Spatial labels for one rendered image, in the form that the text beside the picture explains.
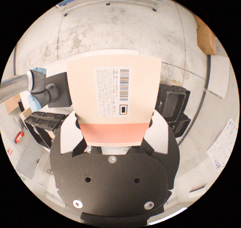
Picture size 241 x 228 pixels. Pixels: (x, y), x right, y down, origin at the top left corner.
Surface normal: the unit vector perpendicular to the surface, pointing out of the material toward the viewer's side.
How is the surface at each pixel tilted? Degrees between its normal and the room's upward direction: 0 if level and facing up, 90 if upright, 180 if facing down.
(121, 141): 0
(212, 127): 90
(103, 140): 0
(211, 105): 90
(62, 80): 4
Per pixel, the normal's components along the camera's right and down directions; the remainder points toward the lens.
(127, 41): 0.04, 0.48
